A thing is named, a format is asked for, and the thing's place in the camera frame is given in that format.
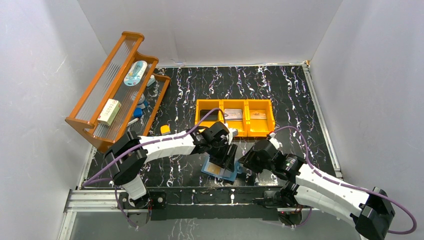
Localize orange VIP credit card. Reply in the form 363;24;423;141
206;164;222;175

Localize orange wooden shelf rack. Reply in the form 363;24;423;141
65;31;171;153

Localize blue card holder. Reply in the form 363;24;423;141
201;157;242;182

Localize yellow grey eraser block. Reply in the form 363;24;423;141
160;125;171;135

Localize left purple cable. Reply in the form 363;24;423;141
82;107;228;229

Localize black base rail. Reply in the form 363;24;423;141
119;186;304;222

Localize white pen on shelf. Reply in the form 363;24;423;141
127;117;139;127

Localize purple cable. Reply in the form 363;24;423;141
82;107;228;229
268;125;418;236

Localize silver cards in bin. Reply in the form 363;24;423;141
224;108;243;121

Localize small grey blue item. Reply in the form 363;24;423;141
146;75;156;87

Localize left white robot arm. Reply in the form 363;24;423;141
104;121;238;209

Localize light blue oval case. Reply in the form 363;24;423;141
123;60;148;87

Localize white red small box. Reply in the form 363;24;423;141
97;98;122;127

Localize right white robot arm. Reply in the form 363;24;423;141
239;137;395;240

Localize yellow three-compartment bin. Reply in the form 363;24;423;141
194;99;276;138

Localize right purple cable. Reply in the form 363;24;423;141
268;125;418;236

